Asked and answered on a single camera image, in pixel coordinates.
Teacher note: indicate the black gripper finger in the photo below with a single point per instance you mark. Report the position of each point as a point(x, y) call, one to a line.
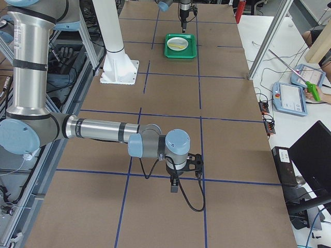
point(184, 26)
point(174, 185)

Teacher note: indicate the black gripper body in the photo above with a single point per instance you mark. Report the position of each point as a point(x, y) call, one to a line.
point(183, 12)
point(174, 172)

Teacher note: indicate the yellow plastic spoon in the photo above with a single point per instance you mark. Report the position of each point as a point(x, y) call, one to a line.
point(177, 47)

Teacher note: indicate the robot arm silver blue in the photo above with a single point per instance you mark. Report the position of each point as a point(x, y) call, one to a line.
point(164, 5)
point(29, 125)

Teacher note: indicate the white round plate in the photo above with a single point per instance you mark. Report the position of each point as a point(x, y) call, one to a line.
point(177, 38)

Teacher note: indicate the green plastic tray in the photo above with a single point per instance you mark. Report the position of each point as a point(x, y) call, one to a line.
point(189, 53)

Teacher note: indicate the red cylinder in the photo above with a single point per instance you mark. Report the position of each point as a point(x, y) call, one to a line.
point(239, 11)

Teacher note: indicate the orange black connector lower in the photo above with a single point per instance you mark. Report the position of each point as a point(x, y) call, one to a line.
point(269, 125)

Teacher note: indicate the orange black connector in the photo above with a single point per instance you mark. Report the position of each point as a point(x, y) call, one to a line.
point(263, 105)
point(269, 125)

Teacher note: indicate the black mini computer box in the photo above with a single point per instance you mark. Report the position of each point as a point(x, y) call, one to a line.
point(284, 166)

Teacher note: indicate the orange black connector upper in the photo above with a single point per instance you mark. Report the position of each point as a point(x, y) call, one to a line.
point(263, 105)

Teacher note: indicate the seated person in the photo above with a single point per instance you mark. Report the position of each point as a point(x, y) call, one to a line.
point(310, 37)

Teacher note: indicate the near blue teach pendant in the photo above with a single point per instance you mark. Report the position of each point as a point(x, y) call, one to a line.
point(288, 98)

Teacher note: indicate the blue teach pendant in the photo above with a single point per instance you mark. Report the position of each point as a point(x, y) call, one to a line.
point(313, 75)
point(288, 98)

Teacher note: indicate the wooden beam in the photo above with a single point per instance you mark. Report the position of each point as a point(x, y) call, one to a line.
point(320, 47)

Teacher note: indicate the far blue teach pendant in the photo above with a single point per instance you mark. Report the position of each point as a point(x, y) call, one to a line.
point(313, 75)

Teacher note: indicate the black monitor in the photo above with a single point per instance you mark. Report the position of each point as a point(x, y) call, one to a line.
point(311, 155)

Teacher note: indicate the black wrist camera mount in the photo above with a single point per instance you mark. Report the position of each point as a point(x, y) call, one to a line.
point(195, 164)
point(194, 9)

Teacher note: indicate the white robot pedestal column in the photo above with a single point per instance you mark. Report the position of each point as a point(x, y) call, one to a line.
point(118, 68)

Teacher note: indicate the aluminium frame post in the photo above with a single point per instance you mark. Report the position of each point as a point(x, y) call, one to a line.
point(272, 31)

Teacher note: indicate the aluminium side frame rail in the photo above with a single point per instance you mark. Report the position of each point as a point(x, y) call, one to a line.
point(27, 181)

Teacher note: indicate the green handled reacher grabber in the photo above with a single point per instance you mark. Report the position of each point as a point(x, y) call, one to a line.
point(312, 88)

